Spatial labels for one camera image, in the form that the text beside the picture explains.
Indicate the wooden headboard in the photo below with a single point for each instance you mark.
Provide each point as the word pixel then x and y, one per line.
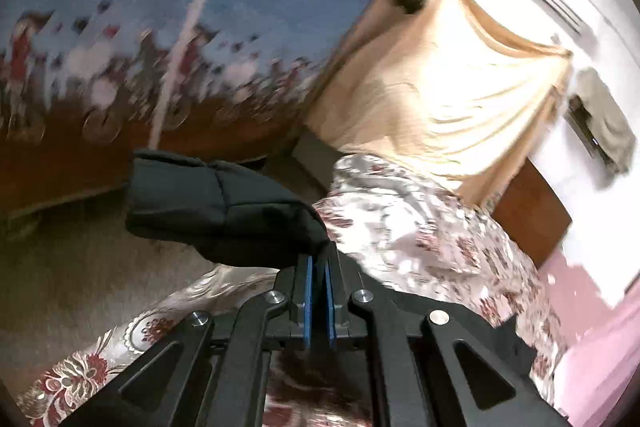
pixel 535 212

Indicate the beige draped cloth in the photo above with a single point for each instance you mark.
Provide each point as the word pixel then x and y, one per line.
pixel 440 97

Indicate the grey cloth on wall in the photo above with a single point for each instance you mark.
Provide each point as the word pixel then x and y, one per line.
pixel 602 117

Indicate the black padded jacket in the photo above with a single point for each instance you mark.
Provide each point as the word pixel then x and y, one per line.
pixel 225 212

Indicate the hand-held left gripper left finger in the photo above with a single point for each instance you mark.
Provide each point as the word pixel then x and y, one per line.
pixel 307 302

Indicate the floral satin bedspread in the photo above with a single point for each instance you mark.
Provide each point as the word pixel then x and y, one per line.
pixel 425 237

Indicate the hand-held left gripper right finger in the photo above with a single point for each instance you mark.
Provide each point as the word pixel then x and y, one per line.
pixel 330 307

